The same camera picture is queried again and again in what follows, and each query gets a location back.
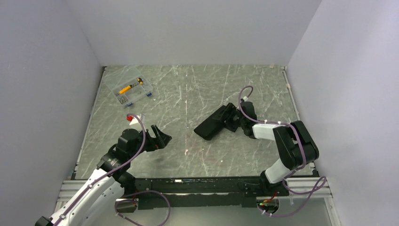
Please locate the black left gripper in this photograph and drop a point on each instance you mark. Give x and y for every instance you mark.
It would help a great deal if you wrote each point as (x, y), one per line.
(164, 139)

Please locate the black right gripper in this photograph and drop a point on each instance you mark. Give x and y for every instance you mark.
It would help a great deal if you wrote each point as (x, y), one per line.
(231, 109)

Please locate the black zippered tool case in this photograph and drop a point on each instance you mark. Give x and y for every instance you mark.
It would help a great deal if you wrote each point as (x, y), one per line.
(210, 127)

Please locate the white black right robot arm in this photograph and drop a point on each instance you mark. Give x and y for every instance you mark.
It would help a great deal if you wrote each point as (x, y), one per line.
(295, 146)

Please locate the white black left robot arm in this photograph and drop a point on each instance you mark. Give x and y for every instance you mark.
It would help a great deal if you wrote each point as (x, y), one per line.
(109, 181)

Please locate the clear plastic organizer box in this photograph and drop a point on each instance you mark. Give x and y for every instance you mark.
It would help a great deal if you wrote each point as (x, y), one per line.
(118, 77)

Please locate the small black yellow tool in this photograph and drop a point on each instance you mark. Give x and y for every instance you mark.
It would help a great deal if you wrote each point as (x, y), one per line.
(140, 81)

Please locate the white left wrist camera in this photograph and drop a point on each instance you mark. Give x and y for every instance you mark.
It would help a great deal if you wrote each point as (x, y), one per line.
(135, 119)

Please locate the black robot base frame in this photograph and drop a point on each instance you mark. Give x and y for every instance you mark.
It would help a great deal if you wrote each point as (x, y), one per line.
(244, 191)

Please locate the yellow handled screwdriver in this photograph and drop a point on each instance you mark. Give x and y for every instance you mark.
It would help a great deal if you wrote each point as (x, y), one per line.
(125, 89)

